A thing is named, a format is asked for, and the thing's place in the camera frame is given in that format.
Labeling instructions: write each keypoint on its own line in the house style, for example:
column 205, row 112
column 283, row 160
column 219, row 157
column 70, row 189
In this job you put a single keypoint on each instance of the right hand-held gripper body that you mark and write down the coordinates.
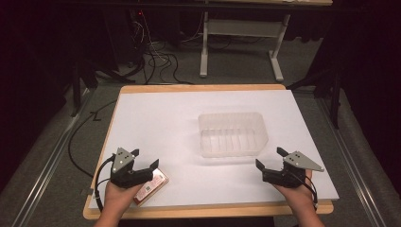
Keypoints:
column 288, row 176

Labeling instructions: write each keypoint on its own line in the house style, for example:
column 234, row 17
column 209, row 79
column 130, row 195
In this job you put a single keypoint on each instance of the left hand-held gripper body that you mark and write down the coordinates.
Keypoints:
column 121, row 162

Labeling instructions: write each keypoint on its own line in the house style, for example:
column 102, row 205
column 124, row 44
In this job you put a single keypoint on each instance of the red packet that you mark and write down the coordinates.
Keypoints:
column 154, row 186

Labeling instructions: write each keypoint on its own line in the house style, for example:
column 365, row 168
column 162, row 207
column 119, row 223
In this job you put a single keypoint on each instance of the clear plastic container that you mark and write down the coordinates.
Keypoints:
column 231, row 134

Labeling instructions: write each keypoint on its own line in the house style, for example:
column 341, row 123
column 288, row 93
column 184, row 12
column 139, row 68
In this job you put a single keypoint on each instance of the person's right hand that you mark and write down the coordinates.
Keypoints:
column 298, row 195

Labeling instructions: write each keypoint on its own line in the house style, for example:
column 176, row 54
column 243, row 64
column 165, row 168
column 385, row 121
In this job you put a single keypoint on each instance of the person's left hand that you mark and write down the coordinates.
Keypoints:
column 118, row 197

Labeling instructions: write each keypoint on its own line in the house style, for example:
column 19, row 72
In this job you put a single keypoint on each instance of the white board sheet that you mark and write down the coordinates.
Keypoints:
column 164, row 126

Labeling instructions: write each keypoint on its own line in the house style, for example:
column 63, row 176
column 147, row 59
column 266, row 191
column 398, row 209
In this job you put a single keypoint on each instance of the black stand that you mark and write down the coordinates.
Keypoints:
column 75, row 88
column 334, row 94

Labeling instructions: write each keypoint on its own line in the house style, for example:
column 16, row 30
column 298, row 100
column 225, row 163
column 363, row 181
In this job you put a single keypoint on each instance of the wooden table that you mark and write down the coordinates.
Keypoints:
column 201, row 87

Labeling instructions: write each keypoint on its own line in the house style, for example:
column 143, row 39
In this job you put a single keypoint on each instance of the metal floor rail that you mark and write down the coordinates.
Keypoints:
column 47, row 170
column 350, row 157

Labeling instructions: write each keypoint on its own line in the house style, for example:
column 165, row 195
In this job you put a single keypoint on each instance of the white table frame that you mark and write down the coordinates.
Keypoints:
column 204, row 47

